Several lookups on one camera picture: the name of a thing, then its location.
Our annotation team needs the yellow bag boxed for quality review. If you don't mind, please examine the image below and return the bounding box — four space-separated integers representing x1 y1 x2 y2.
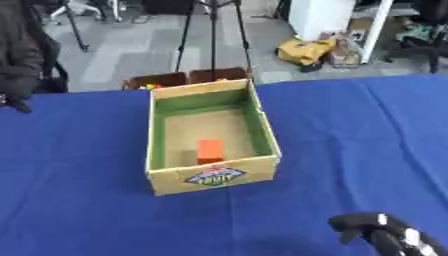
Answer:
274 38 340 73

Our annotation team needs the tan cardboard box green inside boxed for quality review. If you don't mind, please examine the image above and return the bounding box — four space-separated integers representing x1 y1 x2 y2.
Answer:
143 78 284 197

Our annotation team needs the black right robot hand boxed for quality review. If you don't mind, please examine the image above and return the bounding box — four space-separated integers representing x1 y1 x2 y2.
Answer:
327 211 448 256

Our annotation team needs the white office chair base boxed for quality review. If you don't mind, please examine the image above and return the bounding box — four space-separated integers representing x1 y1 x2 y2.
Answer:
47 0 130 25

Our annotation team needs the orange rectangular block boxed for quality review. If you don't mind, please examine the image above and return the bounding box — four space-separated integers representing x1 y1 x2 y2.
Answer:
194 138 226 165

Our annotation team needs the person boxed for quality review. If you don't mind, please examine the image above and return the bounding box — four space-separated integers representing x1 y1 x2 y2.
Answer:
0 0 70 114

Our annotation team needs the black tripod leg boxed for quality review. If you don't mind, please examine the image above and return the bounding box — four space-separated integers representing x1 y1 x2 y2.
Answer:
59 0 91 53

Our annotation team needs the black office chair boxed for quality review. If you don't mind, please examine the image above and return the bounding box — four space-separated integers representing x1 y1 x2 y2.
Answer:
383 0 448 74

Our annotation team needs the brown cardboard box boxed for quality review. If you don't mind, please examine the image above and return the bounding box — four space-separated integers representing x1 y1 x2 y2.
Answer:
120 66 252 91

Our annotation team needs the black tripod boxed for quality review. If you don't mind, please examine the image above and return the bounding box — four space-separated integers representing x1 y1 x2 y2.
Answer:
173 0 254 81

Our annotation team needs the white cabinet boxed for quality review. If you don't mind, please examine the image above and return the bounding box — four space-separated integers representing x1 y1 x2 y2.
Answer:
287 0 396 65

